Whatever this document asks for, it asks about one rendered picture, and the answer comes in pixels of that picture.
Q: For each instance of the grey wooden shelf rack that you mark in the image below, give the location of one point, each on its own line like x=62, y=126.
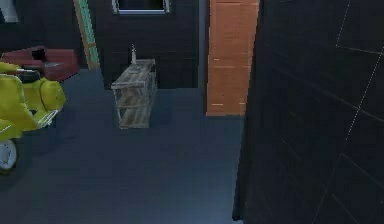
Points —
x=135, y=93

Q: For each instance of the small pale bottle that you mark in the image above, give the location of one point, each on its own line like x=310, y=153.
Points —
x=133, y=55

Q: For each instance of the yellow motor scooter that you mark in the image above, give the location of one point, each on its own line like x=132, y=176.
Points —
x=20, y=100

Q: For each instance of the white framed window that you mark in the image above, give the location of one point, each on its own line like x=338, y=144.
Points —
x=141, y=6

